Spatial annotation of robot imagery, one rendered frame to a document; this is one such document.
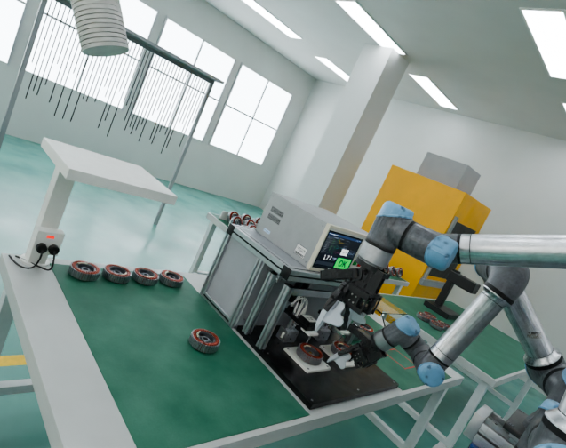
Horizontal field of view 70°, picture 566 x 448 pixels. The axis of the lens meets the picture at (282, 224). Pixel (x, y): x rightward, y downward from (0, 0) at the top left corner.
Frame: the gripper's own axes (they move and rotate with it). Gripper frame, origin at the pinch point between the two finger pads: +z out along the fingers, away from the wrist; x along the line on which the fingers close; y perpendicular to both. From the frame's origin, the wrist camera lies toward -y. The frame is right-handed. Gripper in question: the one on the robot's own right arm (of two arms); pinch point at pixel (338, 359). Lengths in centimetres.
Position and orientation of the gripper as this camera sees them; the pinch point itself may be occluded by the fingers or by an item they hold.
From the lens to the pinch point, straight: 166.9
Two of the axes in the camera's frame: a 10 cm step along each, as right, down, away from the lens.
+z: -6.5, 5.8, 5.0
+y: 3.0, 7.9, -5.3
